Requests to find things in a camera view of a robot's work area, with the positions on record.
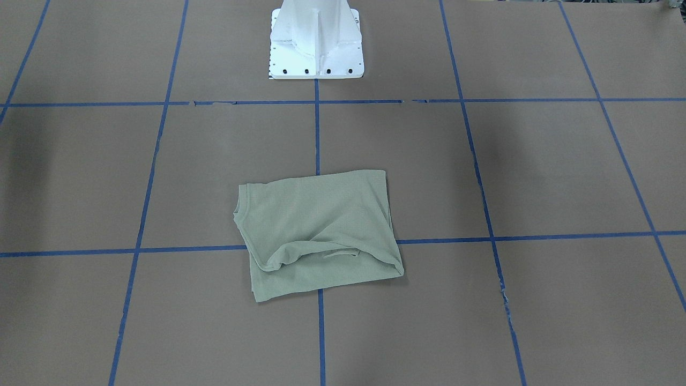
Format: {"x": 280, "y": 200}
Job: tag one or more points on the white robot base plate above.
{"x": 315, "y": 40}

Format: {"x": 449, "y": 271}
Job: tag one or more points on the olive green long-sleeve shirt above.
{"x": 316, "y": 232}

